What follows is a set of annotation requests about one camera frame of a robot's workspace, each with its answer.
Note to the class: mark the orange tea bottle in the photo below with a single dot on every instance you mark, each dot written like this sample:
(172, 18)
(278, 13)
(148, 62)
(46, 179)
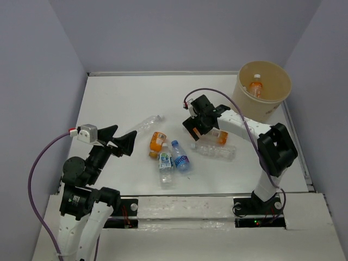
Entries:
(256, 87)
(215, 136)

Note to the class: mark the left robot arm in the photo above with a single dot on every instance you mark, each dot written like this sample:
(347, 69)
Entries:
(85, 210)

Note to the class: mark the beige plastic bin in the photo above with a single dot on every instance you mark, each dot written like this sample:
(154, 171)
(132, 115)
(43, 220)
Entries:
(276, 88)

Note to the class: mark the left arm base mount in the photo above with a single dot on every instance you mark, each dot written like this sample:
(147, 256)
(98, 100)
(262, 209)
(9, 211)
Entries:
(126, 217)

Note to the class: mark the clear bottle white cap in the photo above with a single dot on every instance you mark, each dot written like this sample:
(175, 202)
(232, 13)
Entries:
(226, 153)

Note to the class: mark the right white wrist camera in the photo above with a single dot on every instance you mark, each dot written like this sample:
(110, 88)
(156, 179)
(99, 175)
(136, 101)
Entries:
(188, 106)

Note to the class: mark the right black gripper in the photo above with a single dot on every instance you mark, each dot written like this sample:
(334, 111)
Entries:
(191, 123)

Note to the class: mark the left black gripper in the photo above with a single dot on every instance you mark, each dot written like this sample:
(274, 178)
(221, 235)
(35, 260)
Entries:
(126, 143)

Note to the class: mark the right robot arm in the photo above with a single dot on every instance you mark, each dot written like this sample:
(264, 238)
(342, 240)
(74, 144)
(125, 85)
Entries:
(273, 144)

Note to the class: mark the orange juice bottle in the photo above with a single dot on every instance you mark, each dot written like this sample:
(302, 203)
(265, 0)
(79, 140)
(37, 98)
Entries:
(156, 143)

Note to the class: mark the blue cap water bottle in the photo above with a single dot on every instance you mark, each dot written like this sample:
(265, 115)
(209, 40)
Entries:
(180, 158)

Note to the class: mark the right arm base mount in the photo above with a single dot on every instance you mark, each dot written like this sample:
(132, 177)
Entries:
(253, 213)

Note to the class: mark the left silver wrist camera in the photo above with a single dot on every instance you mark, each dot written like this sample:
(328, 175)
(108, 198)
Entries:
(87, 134)

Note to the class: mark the green label water bottle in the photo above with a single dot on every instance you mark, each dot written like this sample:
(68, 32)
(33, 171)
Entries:
(165, 166)

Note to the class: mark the clear crushed bottle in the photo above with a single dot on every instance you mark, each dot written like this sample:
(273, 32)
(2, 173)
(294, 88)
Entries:
(146, 126)

